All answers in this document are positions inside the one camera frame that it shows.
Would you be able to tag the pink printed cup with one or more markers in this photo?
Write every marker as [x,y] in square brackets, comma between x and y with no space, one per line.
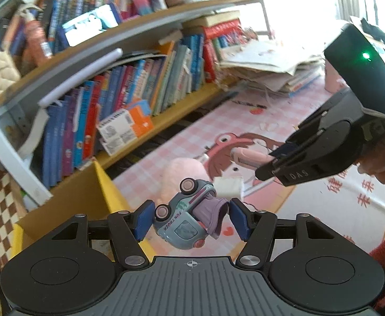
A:
[332,80]

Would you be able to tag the pink plush pig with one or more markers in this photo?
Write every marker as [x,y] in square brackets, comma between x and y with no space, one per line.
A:
[179,171]

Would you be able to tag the pink utility knife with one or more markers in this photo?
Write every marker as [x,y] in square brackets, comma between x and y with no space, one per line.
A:
[251,158]

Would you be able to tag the dark pencil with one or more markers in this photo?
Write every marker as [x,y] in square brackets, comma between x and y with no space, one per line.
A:
[248,104]

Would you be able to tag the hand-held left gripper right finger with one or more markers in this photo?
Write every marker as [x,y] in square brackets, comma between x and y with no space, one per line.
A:
[240,219]

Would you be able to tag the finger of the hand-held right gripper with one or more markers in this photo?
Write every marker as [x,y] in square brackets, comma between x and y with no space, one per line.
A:
[306,135]
[297,171]

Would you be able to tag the white bar lamp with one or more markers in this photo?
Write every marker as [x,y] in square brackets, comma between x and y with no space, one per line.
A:
[80,77]

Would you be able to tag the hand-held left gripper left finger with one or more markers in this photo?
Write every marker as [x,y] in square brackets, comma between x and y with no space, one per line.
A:
[143,220]

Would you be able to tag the blue and white picture frame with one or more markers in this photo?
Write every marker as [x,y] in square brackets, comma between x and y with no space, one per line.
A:
[90,23]

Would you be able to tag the yellow cardboard box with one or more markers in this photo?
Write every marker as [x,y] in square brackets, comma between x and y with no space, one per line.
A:
[108,187]

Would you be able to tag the pink checkered desk mat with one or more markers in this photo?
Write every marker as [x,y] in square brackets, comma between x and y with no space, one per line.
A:
[311,223]

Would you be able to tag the white cube block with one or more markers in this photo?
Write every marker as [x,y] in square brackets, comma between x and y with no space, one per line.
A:
[228,187]

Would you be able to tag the grey-blue toy truck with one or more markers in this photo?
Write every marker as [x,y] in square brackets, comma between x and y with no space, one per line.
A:
[179,223]

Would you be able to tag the pile of papers and booklets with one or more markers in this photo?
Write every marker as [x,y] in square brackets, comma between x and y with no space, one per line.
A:
[271,65]

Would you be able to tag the white and wooden bookshelf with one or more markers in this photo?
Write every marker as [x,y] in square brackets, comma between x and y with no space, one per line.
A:
[1,131]

